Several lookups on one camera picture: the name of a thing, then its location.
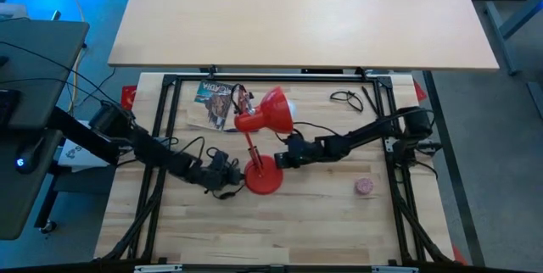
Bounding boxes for red desk lamp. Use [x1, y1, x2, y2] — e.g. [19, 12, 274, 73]
[231, 84, 297, 196]

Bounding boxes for pink round disc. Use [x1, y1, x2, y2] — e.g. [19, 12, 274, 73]
[354, 176, 376, 197]

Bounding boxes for black eyeglasses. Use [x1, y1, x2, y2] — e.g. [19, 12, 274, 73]
[328, 89, 365, 114]

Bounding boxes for colourful printed packet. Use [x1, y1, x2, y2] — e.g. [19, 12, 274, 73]
[193, 79, 238, 132]

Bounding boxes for thin black stick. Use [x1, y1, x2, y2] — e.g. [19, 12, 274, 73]
[361, 86, 379, 115]

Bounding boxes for red corner marker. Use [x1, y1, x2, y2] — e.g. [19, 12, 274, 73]
[450, 243, 468, 266]
[120, 86, 137, 111]
[411, 80, 428, 103]

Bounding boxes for light wooden desk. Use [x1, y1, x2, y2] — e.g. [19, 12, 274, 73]
[106, 0, 500, 72]

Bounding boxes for white printed box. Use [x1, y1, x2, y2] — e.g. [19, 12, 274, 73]
[56, 120, 109, 169]

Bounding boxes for black caster wheel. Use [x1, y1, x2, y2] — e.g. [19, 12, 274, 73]
[38, 220, 59, 236]

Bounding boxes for black computer mouse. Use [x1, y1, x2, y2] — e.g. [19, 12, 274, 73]
[14, 136, 44, 176]

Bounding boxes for dark grey side desk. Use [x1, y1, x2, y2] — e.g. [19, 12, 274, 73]
[0, 19, 90, 242]

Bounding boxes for blue-grey metal table legs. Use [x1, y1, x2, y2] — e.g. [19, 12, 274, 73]
[483, 0, 543, 75]

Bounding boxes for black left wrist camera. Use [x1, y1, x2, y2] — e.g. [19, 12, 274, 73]
[213, 148, 231, 169]

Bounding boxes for black left wrist camera cable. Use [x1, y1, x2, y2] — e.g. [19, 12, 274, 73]
[168, 136, 221, 160]

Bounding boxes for silver frame bracket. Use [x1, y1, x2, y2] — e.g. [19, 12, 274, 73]
[133, 264, 184, 273]
[370, 265, 420, 273]

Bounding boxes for thin black desk cable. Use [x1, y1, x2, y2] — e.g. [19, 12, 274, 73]
[0, 40, 124, 111]

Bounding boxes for yellow cable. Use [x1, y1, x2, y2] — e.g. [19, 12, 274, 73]
[53, 0, 87, 111]

